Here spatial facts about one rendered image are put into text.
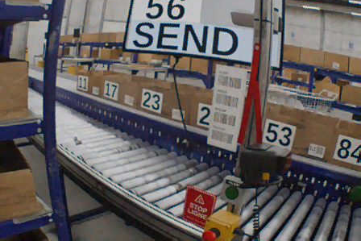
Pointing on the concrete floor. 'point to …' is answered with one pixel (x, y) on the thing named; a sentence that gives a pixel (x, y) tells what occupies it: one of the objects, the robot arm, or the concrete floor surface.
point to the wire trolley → (300, 101)
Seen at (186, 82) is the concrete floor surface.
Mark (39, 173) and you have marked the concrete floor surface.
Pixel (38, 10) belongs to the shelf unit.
